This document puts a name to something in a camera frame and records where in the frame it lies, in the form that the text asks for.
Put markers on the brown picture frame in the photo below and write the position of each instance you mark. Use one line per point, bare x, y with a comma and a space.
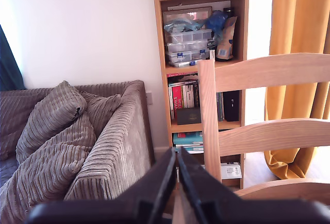
180, 11

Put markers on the brown paper pouch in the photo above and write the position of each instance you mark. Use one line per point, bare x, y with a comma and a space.
227, 43

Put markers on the teal book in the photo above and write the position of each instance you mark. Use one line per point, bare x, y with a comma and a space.
188, 138

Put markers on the white wall socket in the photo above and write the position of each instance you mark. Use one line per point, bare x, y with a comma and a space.
149, 98

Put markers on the light wooden chair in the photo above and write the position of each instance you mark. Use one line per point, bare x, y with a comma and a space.
270, 72

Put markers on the blue plastic bag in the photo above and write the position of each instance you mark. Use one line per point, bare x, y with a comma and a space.
216, 21

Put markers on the clear plastic bag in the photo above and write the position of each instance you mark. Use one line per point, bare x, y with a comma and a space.
180, 25

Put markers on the mustard yellow curtain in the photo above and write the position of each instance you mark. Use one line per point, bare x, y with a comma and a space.
296, 15

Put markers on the dark teal curtain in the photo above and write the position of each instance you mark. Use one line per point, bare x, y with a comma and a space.
9, 72

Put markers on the tall wooden bookshelf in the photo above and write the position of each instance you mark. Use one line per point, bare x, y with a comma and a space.
161, 54

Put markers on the red book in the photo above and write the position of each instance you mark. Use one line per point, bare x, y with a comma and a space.
177, 101

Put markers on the white labelled box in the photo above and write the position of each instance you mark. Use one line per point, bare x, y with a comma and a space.
231, 170

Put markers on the clear plastic organiser box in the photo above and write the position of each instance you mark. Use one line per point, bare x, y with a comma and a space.
187, 46
188, 36
185, 56

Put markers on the tall black box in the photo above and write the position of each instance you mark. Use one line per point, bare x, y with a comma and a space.
231, 105

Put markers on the dark green box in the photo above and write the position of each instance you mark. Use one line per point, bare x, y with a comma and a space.
188, 116

